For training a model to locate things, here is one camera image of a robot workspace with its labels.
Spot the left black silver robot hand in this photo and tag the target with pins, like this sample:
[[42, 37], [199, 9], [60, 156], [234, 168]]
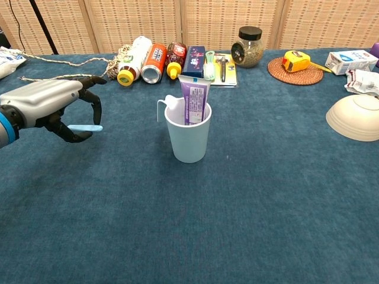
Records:
[[41, 100]]

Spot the light blue toothbrush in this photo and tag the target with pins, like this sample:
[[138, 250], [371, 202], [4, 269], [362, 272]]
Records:
[[86, 128]]

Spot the purple white toothpaste tube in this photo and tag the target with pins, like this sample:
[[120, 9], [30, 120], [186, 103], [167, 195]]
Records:
[[194, 97]]

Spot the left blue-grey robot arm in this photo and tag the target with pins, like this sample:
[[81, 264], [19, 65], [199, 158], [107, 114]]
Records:
[[7, 133]]

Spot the white printed cloth bag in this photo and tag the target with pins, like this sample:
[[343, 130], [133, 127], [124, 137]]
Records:
[[7, 63]]

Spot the black tripod stand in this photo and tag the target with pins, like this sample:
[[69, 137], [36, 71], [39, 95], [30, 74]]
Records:
[[44, 26]]

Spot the white bottle yellow cap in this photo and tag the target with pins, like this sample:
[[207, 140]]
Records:
[[134, 62]]

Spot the orange drink can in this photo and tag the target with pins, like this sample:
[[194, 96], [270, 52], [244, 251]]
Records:
[[154, 63]]

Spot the dark bottle red label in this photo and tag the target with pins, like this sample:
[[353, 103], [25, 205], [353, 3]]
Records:
[[175, 57]]

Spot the dark blue carton box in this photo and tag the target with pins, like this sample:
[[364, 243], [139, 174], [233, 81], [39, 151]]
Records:
[[194, 62]]

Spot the green white brush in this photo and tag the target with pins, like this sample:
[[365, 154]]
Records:
[[209, 69]]

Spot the black razor blister pack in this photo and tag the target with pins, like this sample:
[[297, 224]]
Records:
[[226, 71]]

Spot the bamboo folding screen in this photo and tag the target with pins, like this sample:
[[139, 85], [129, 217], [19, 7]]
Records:
[[213, 20]]

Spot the blue table cloth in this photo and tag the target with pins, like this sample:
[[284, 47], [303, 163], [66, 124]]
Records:
[[207, 222]]

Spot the glass jar black lid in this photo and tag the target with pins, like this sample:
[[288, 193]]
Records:
[[248, 50]]

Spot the round woven brown coaster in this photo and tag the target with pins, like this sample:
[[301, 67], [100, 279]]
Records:
[[296, 78]]

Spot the yellow tape measure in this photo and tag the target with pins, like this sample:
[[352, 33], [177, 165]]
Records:
[[296, 60]]

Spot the white blue milk carton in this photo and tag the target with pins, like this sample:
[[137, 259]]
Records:
[[349, 62]]

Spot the white upturned bowl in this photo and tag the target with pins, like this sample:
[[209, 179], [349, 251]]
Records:
[[355, 118]]

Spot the crumpled white packet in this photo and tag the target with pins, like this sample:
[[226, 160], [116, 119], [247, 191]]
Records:
[[362, 81]]

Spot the purple small box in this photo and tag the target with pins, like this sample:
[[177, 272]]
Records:
[[375, 51]]

